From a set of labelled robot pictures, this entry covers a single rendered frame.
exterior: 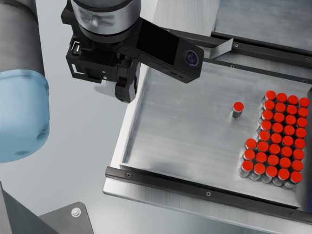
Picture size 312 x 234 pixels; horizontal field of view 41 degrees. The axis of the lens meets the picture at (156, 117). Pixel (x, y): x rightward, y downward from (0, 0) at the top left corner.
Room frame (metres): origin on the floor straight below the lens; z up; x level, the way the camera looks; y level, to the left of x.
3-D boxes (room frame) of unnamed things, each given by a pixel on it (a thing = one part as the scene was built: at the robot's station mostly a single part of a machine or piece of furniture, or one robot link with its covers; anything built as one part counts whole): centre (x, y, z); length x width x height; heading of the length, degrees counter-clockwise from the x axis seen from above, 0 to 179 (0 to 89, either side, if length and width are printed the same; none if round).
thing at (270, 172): (0.31, -0.23, 0.90); 0.18 x 0.02 x 0.05; 167
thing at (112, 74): (0.30, 0.06, 1.24); 0.09 x 0.08 x 0.12; 78
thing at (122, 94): (0.28, 0.04, 1.17); 0.05 x 0.02 x 0.09; 168
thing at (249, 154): (0.26, -0.18, 0.90); 0.02 x 0.02 x 0.05
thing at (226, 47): (0.52, -0.09, 0.91); 0.14 x 0.03 x 0.06; 78
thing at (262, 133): (0.31, -0.21, 0.90); 0.18 x 0.02 x 0.05; 167
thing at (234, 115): (0.36, -0.16, 0.90); 0.02 x 0.02 x 0.04
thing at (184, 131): (0.33, -0.13, 0.90); 0.34 x 0.26 x 0.04; 77
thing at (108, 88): (0.29, 0.06, 1.13); 0.06 x 0.03 x 0.09; 78
